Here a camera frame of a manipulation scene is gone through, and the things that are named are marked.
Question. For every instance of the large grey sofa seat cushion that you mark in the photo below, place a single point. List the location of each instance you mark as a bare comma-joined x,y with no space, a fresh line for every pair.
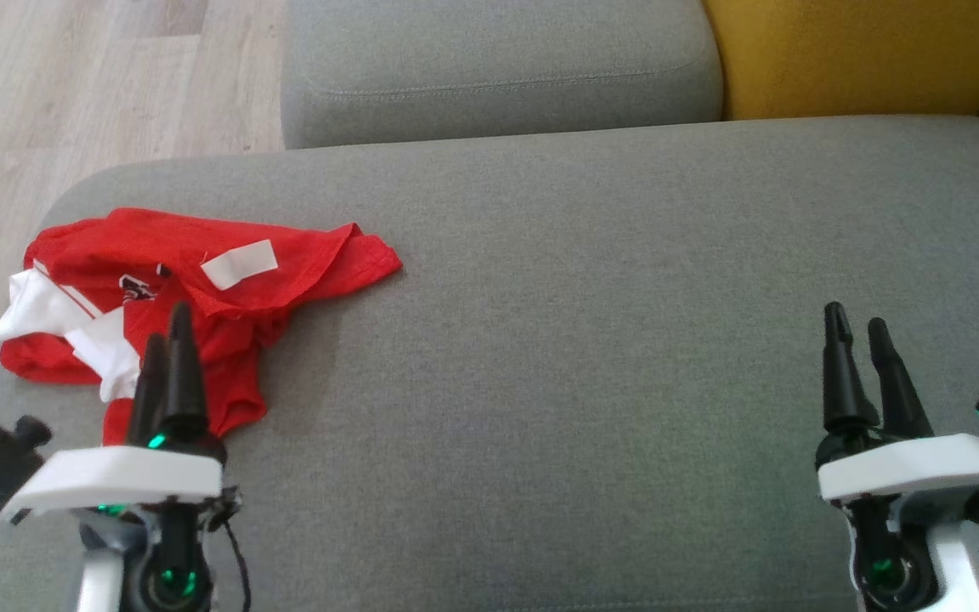
591,340

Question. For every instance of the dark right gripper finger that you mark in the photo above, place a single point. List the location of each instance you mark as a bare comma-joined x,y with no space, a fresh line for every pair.
845,382
899,395

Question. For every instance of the grey sofa cushion with seam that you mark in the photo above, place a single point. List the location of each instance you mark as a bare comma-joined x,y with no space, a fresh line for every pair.
489,59

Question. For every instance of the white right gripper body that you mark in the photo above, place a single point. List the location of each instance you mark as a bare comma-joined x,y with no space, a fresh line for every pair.
914,467

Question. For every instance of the red basketball jersey number 23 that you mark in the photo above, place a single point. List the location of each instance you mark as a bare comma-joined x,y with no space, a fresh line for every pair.
294,246

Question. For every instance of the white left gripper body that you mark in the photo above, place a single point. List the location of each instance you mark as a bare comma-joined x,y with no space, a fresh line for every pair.
116,480

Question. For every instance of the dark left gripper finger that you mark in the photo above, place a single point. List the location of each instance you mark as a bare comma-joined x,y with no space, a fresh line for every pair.
148,399
185,382

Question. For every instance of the yellow sofa back cushion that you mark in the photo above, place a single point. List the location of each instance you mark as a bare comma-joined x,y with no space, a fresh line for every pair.
863,51

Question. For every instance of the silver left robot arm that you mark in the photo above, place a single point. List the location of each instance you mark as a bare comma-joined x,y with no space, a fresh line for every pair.
99,586

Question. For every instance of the red basketball shorts white stripe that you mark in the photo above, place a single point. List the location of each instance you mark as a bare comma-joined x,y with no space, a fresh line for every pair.
230,382

